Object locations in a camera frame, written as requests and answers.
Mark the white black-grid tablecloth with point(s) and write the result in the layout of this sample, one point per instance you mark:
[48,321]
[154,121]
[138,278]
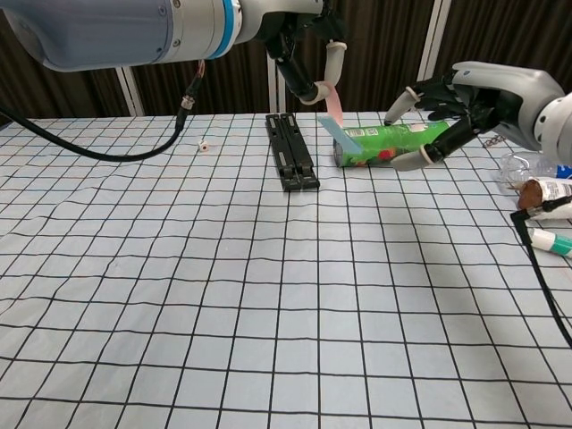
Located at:
[313,313]

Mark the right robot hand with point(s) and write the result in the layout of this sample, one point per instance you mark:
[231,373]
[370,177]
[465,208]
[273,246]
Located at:
[500,98]

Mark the green chips can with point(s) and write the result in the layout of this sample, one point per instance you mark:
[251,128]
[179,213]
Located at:
[380,140]

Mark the small white cap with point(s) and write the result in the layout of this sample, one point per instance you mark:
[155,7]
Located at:
[203,145]

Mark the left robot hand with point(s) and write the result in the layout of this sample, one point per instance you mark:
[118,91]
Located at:
[290,67]

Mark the black folding stand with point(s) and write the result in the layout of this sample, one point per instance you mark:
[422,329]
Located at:
[290,152]

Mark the white and green glue stick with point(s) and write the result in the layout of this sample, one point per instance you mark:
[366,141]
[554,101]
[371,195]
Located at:
[552,241]

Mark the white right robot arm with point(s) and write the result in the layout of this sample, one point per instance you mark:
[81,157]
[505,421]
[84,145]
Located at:
[558,129]

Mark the clear plastic bottle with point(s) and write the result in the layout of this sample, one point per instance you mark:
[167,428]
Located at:
[518,167]

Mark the white partition post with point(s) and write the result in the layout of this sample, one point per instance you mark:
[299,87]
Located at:
[435,31]
[130,94]
[273,96]

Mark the white tube with brown cap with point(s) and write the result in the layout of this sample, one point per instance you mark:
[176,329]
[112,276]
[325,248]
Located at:
[554,190]

